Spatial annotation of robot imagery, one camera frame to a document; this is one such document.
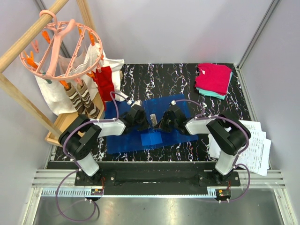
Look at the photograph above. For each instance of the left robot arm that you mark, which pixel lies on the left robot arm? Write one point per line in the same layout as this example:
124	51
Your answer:
82	134

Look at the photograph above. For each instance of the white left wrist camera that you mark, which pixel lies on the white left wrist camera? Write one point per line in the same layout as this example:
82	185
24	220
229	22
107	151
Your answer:
136	104

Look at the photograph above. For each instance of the teal folded t-shirt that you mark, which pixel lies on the teal folded t-shirt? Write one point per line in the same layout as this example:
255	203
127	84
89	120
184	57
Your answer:
214	94

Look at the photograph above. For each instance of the pink folded t-shirt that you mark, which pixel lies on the pink folded t-shirt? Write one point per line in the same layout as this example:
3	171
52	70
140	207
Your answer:
213	77

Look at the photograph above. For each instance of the white hanging towel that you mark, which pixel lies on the white hanging towel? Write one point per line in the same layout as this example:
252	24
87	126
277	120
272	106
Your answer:
54	94

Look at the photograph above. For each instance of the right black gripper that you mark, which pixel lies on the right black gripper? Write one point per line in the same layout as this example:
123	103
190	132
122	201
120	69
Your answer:
163	123

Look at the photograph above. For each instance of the red hanging cloth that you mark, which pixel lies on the red hanging cloth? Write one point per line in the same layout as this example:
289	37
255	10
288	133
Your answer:
104	83

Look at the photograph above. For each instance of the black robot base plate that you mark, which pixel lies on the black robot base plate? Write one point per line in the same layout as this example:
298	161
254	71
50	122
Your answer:
142	179

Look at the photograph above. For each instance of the white paper files stack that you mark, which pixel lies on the white paper files stack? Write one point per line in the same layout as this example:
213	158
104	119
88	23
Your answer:
255	157

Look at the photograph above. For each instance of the brown striped sock left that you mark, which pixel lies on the brown striped sock left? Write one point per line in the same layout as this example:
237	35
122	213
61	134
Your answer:
75	98

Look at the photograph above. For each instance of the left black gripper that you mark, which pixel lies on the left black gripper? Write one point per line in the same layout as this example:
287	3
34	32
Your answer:
145	125

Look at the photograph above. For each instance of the brown striped sock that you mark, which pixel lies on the brown striped sock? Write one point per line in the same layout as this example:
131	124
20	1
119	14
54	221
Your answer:
90	108
75	98

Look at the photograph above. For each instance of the brown striped sock right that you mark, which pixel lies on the brown striped sock right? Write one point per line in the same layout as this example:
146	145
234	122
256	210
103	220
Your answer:
90	108

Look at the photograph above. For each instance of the blue plastic folder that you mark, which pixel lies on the blue plastic folder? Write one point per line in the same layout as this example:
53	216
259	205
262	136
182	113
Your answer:
149	139

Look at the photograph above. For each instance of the aluminium rail frame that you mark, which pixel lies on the aluminium rail frame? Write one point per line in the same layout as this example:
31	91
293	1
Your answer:
248	180

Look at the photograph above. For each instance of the wooden drying rack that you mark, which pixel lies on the wooden drying rack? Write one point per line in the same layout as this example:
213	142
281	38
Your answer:
26	119

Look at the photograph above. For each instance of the metal folder clip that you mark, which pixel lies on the metal folder clip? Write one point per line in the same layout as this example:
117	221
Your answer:
154	121

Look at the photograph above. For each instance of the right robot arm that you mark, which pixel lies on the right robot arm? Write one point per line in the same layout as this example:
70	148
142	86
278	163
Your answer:
228	132

